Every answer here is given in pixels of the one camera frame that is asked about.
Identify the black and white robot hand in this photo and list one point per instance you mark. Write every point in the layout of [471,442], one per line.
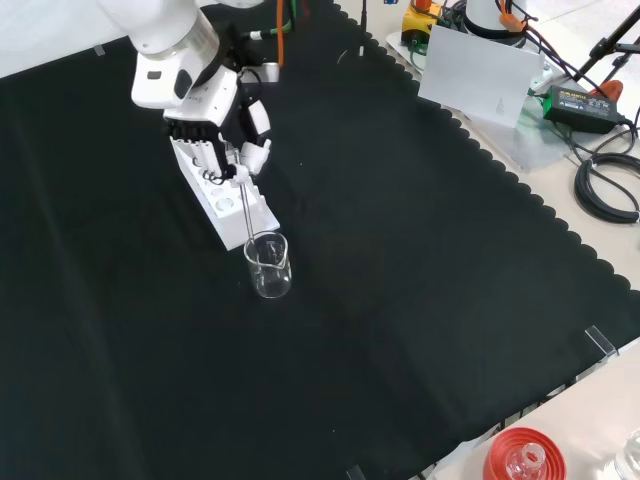
[200,95]

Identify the clear glass rod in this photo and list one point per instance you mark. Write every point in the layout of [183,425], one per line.
[247,215]

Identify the white test tube rack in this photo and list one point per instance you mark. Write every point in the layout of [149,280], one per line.
[235,225]

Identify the clear glass beaker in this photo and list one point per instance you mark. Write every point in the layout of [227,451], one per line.
[270,280]

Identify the clear acrylic clip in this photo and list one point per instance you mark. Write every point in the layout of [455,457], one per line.
[355,472]
[99,50]
[602,342]

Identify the yellow stop button box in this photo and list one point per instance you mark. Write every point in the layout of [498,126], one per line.
[417,22]

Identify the black cloth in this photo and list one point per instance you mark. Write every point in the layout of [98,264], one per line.
[375,250]

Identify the pale board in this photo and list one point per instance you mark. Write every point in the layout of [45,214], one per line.
[475,70]

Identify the black power adapter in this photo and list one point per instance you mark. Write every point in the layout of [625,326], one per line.
[582,107]

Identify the black tripod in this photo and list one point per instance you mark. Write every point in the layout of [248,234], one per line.
[607,42]

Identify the orange clamp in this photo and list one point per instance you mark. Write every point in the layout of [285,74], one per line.
[612,89]

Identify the small clear glass flask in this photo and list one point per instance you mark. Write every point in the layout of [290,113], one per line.
[527,460]

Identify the clear glass vessel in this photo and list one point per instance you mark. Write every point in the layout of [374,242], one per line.
[631,455]

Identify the grey metal base plate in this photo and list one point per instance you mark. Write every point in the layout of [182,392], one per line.
[535,145]

